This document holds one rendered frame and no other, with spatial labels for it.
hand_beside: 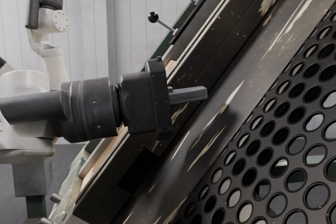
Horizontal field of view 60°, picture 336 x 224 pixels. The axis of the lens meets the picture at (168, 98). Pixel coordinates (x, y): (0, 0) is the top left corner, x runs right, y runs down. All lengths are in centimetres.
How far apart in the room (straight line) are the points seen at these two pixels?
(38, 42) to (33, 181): 55
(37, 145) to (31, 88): 8
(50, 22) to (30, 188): 65
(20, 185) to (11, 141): 91
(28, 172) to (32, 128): 85
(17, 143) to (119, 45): 358
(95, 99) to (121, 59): 354
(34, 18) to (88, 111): 59
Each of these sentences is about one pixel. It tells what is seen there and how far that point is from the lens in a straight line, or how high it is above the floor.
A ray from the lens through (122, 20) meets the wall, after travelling 393.
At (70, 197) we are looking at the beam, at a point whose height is 91.
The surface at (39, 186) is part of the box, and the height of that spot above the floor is 79.
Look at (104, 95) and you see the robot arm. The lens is 39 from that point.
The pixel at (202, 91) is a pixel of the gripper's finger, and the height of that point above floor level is 126.
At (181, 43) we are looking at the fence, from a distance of 96.
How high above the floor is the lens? 132
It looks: 10 degrees down
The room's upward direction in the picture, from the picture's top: straight up
